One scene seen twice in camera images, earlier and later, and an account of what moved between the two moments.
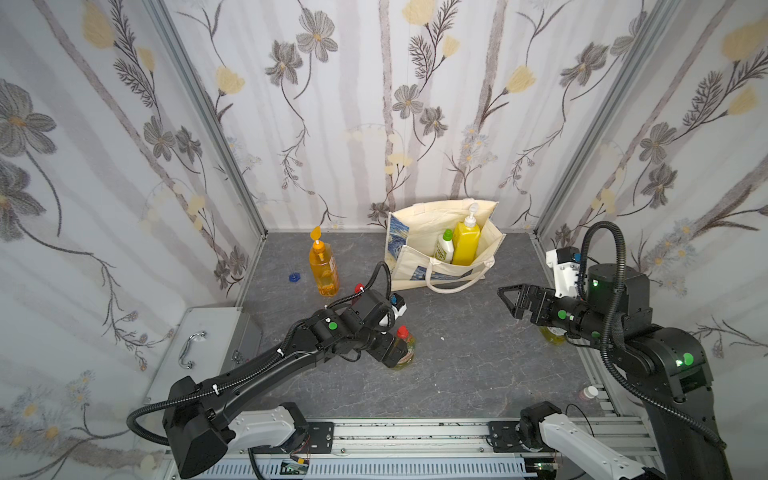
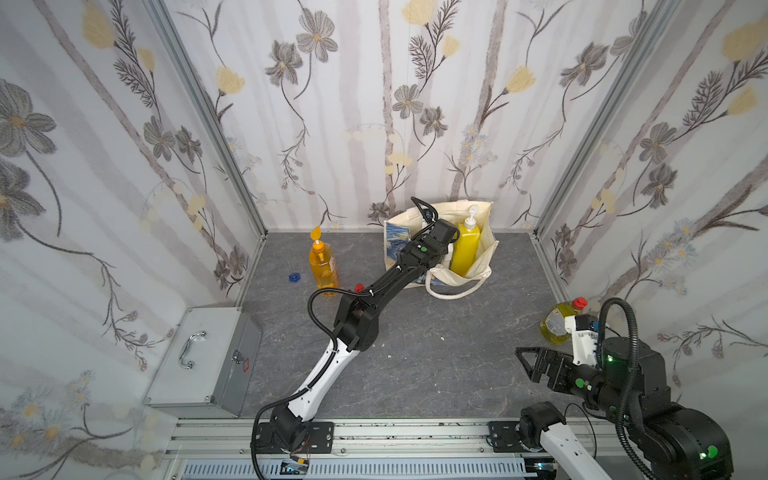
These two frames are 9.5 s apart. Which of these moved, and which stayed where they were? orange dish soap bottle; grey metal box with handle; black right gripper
Moved: black right gripper
Stayed: grey metal box with handle; orange dish soap bottle
